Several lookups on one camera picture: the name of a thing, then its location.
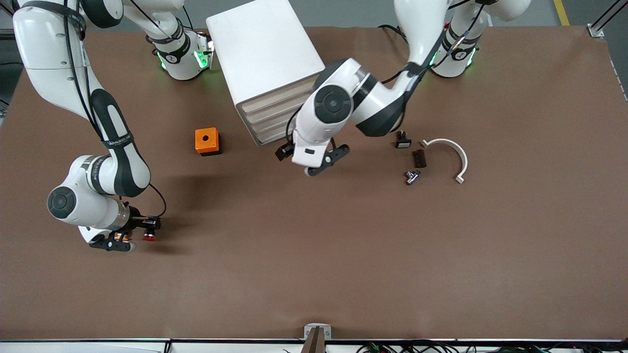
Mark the orange button enclosure box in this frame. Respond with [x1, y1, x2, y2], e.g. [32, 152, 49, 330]
[195, 127, 222, 156]

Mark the white drawer cabinet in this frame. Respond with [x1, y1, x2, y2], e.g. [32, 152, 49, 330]
[206, 0, 331, 148]

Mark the white curved plastic bracket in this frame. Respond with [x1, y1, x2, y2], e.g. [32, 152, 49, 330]
[420, 138, 469, 185]

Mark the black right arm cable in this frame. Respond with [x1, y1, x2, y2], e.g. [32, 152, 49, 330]
[61, 0, 167, 219]

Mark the brown table cover sheet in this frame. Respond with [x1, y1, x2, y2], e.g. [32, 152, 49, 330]
[0, 25, 628, 341]

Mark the grey metal mounting bracket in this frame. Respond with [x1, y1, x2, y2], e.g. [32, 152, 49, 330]
[304, 323, 332, 340]

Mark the aluminium frame post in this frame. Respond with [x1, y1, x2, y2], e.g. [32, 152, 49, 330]
[0, 0, 20, 41]
[586, 0, 628, 39]

